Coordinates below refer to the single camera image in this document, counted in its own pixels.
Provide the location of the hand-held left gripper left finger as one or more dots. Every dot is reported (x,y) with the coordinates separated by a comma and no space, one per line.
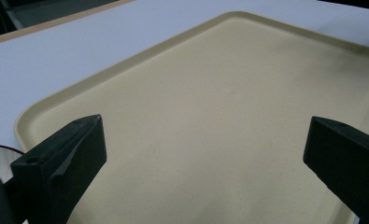
(59,165)

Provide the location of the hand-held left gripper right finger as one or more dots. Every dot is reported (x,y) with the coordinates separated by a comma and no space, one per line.
(347,158)

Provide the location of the beige plastic tray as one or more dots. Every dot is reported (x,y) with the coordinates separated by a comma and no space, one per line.
(204,124)

